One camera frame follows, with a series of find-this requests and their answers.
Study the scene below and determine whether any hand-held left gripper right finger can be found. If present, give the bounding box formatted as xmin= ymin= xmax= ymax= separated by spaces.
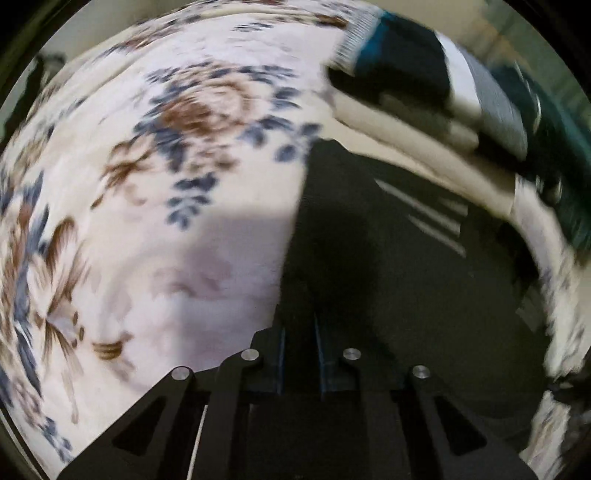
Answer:
xmin=314 ymin=314 xmax=539 ymax=480

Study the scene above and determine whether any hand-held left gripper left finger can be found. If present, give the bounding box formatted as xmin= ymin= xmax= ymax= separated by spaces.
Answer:
xmin=58 ymin=318 xmax=287 ymax=480

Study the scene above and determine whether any white grey folded garment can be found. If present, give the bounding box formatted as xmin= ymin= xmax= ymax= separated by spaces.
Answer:
xmin=436 ymin=32 xmax=531 ymax=161

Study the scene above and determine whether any black garment with grey stripes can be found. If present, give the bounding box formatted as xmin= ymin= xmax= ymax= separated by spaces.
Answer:
xmin=276 ymin=138 xmax=557 ymax=467

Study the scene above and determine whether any cream folded garment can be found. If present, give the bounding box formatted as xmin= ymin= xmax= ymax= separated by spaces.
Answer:
xmin=332 ymin=90 xmax=481 ymax=154

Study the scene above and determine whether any teal white patterned knit garment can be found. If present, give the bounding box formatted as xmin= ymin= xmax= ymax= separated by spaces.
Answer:
xmin=331 ymin=8 xmax=416 ymax=79

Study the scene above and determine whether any floral blanket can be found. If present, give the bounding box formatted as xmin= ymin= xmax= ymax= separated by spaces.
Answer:
xmin=0 ymin=2 xmax=588 ymax=477

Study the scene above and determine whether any black folded garment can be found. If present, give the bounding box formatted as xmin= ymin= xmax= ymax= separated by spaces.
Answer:
xmin=329 ymin=25 xmax=457 ymax=108

